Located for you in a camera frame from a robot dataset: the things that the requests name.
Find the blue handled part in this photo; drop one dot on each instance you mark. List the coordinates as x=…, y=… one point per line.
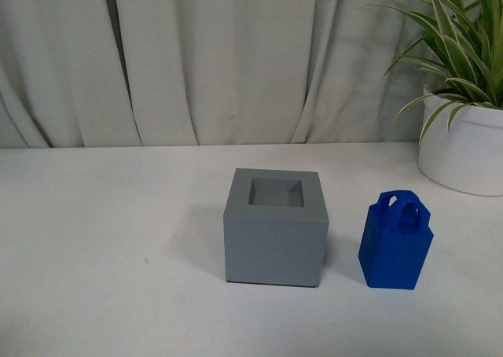
x=395, y=241

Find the gray cube base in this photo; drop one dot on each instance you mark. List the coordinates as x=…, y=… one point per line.
x=275, y=228

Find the white curtain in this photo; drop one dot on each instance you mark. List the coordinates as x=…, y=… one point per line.
x=106, y=73

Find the white plant pot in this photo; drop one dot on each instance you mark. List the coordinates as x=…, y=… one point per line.
x=465, y=153

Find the green striped plant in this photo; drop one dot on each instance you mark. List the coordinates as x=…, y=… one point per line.
x=461, y=44

